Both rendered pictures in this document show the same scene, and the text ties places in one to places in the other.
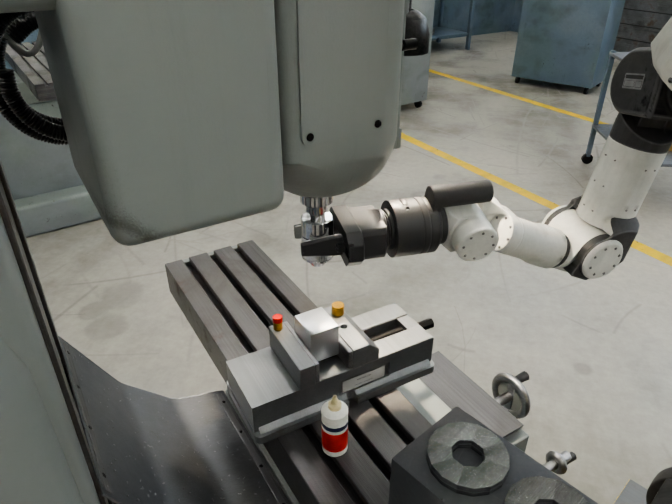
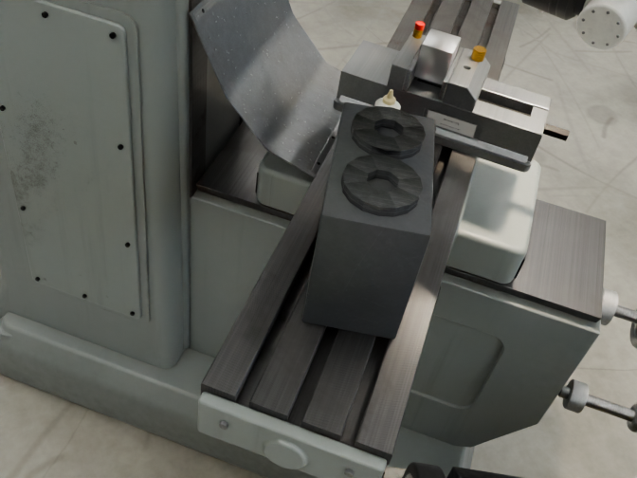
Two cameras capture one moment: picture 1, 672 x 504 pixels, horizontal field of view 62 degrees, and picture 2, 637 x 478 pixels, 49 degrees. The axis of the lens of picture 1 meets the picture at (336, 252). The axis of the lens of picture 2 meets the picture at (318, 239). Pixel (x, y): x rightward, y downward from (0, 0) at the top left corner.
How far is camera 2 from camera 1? 0.59 m
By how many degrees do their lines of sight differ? 36
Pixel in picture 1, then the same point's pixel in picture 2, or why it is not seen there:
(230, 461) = (317, 118)
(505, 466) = (399, 149)
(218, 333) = (398, 40)
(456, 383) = (584, 249)
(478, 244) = (600, 25)
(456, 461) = (373, 124)
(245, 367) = (371, 51)
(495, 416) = (583, 293)
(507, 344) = not seen: outside the picture
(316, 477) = not seen: hidden behind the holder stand
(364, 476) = not seen: hidden behind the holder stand
